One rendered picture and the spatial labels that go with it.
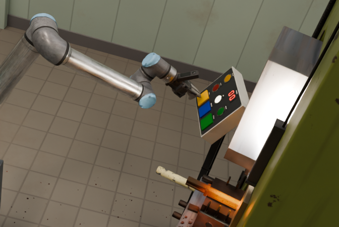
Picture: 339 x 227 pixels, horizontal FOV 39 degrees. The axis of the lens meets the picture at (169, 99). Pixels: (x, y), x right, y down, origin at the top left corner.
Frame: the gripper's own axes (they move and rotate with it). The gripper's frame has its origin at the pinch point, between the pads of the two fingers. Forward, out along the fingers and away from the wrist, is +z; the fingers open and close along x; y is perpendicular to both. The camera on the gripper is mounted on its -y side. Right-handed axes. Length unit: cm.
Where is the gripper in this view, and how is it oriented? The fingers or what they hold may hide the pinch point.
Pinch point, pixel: (200, 95)
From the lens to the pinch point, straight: 260.0
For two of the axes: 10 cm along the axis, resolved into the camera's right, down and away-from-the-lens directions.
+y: -7.0, 5.8, 4.1
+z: 7.1, 5.3, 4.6
